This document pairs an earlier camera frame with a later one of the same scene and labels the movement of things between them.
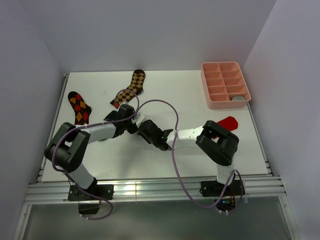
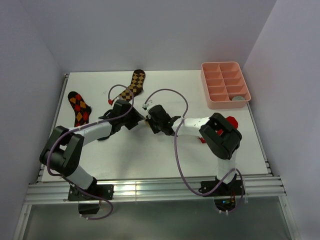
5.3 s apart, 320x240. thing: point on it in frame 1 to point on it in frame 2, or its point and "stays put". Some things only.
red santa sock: x=229 y=123 stays put
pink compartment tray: x=224 y=85 stays put
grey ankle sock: x=238 y=98 stays put
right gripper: x=140 y=133 to x=150 y=120
